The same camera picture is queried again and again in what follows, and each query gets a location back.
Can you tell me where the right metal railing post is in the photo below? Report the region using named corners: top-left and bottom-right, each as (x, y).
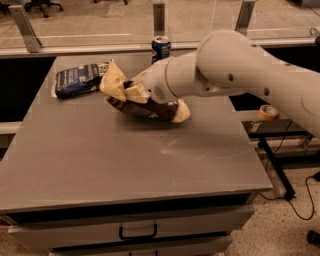
top-left (235, 0), bottom-right (256, 35)

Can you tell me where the blue chip bag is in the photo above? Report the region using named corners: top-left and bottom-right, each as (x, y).
top-left (51, 62), bottom-right (109, 99)

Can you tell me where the lower grey drawer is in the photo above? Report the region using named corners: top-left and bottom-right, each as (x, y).
top-left (49, 236), bottom-right (232, 256)

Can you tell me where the black drawer handle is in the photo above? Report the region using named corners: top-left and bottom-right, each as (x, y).
top-left (118, 224), bottom-right (158, 241)

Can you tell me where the left metal railing post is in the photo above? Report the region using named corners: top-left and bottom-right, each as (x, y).
top-left (9, 5), bottom-right (42, 53)

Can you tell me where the orange tape roll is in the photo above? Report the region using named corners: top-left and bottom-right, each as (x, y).
top-left (259, 105), bottom-right (278, 121)

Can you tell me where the blue soda can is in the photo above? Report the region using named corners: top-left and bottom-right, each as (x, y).
top-left (151, 35), bottom-right (171, 63)

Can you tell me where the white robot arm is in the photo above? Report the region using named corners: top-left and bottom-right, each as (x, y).
top-left (132, 30), bottom-right (320, 138)

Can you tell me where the black floor cable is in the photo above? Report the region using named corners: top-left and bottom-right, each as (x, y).
top-left (259, 175), bottom-right (316, 222)

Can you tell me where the black table leg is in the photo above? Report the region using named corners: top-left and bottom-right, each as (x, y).
top-left (258, 137), bottom-right (295, 201)

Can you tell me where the black office chair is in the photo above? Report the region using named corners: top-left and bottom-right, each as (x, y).
top-left (24, 0), bottom-right (64, 18)

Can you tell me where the upper grey drawer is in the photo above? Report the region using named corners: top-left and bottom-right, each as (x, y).
top-left (9, 205), bottom-right (254, 249)

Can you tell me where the grey drawer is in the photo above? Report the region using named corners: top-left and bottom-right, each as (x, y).
top-left (49, 236), bottom-right (232, 256)
top-left (9, 205), bottom-right (254, 249)

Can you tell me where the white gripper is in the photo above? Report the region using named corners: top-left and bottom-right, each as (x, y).
top-left (125, 58), bottom-right (177, 104)

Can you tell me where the metal railing post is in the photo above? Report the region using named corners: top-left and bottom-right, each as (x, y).
top-left (9, 5), bottom-right (42, 53)
top-left (235, 0), bottom-right (256, 35)
top-left (153, 3), bottom-right (165, 36)

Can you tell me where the brown sea salt chip bag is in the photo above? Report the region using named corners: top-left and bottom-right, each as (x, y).
top-left (99, 60), bottom-right (191, 123)

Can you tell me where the middle metal railing post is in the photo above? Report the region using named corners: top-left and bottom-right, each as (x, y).
top-left (153, 3), bottom-right (165, 36)

